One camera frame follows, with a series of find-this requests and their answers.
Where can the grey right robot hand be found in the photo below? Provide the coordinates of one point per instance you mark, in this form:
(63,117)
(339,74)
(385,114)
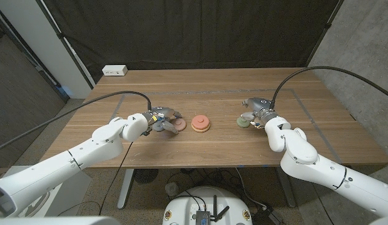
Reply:
(259,106)

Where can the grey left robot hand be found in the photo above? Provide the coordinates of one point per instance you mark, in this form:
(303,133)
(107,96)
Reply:
(164,114)

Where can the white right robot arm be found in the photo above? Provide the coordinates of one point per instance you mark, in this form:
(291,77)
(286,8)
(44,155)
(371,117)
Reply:
(300,150)

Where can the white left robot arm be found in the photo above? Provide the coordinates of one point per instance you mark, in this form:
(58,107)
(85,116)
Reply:
(87,150)

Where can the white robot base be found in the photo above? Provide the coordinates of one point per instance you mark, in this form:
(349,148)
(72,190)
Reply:
(181,206)

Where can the black round floor fan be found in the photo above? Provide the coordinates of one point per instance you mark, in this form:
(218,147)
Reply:
(146,175)

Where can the white power strip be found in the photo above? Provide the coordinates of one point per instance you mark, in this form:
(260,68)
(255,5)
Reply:
(114,70)

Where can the grey round floor object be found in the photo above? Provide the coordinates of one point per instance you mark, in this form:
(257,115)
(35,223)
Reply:
(172,189)

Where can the metal table leg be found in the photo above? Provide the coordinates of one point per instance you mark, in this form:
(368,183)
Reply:
(286,190)
(125,190)

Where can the black backdrop curtain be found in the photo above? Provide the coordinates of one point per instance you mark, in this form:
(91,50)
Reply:
(194,31)

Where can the black backdrop stand pole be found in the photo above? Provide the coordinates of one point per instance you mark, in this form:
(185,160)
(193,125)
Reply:
(325,29)
(65,43)

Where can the black antenna radio box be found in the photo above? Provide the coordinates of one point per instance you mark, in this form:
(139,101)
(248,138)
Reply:
(202,217)

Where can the black power adapter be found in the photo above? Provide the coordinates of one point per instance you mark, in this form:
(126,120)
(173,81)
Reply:
(266,216)

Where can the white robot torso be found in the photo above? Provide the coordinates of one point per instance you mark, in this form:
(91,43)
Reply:
(56,221)

